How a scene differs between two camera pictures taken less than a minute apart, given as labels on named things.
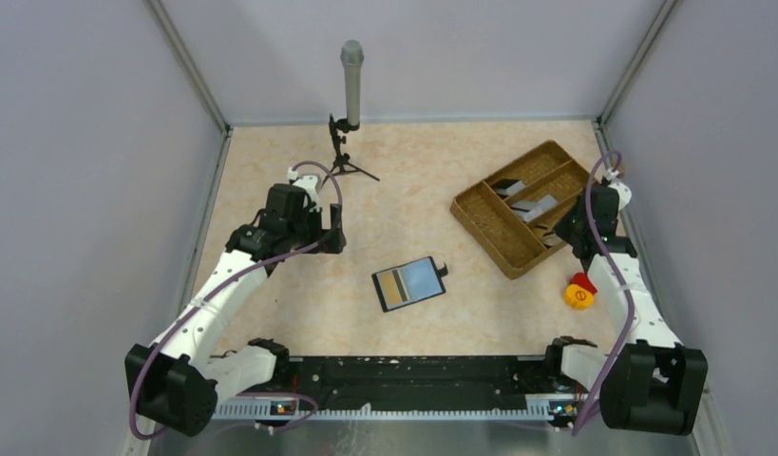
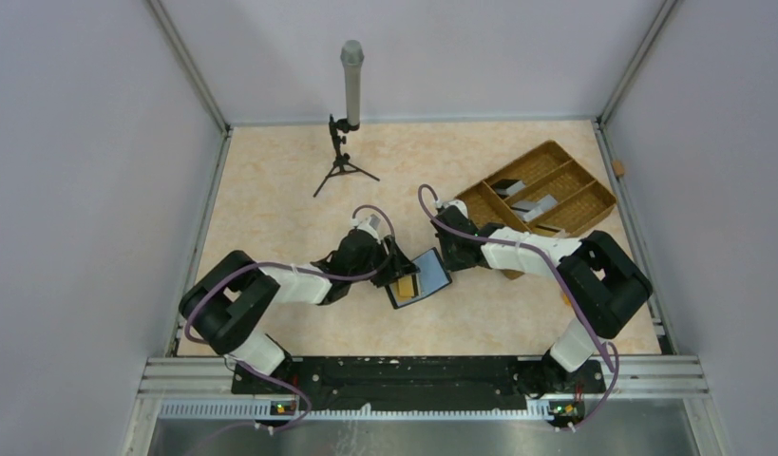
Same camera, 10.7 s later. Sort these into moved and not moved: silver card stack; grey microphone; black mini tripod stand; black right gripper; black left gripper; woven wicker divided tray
Moved: black left gripper; black right gripper
Not moved: black mini tripod stand; woven wicker divided tray; grey microphone; silver card stack
